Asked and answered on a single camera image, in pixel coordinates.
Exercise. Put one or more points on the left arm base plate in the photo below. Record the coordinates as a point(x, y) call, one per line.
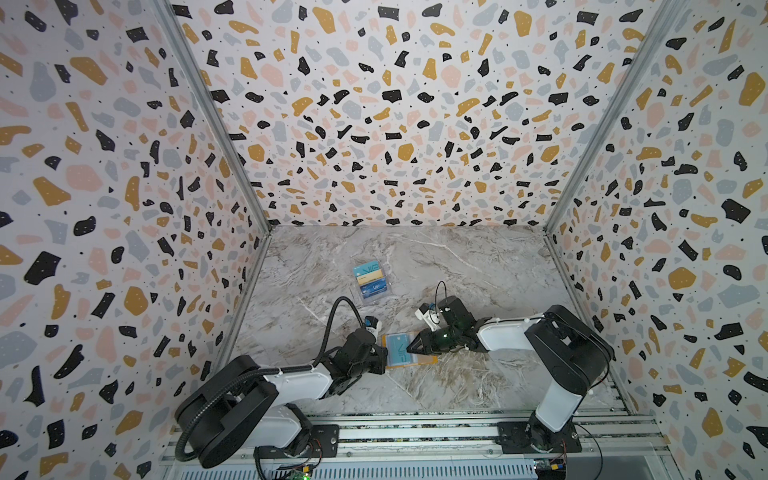
point(319, 442)

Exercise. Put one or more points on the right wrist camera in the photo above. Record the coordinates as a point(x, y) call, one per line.
point(429, 314)

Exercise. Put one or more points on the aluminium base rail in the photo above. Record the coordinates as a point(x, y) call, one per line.
point(615, 444)

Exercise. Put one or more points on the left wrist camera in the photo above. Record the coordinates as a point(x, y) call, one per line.
point(373, 325)

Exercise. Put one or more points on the white ventilation grille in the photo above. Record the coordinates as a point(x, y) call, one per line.
point(457, 469)

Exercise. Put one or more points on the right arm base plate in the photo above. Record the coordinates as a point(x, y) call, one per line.
point(524, 437)

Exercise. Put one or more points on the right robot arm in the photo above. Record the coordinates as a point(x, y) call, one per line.
point(575, 356)

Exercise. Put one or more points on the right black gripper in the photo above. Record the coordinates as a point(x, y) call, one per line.
point(430, 336)

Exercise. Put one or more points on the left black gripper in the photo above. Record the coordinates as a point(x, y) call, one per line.
point(381, 353)

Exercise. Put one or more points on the yellow card holder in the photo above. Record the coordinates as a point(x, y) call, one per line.
point(422, 359)

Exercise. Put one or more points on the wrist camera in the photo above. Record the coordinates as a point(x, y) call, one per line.
point(429, 314)
point(373, 325)

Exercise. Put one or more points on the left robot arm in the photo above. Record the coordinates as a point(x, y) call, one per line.
point(246, 404)

